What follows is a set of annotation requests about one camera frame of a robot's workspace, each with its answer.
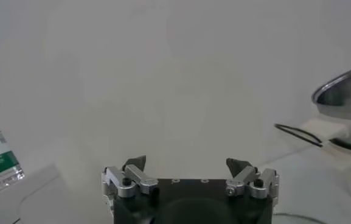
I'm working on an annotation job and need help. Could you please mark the white cabinet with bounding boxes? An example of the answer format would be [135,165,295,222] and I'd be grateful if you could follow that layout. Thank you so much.
[0,164,103,224]

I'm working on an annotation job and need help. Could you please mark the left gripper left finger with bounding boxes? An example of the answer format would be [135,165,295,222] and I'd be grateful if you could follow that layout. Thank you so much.
[102,155,159,198]

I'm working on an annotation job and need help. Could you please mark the black cooker power cord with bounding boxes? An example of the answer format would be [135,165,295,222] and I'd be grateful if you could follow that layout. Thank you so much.
[274,123,324,149]

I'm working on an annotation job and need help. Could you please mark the steel steamer basket white handles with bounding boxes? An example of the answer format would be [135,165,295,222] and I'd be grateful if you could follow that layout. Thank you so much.
[301,63,351,150]

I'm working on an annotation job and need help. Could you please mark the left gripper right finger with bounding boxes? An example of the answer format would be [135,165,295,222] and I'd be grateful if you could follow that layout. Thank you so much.
[226,157,280,199]

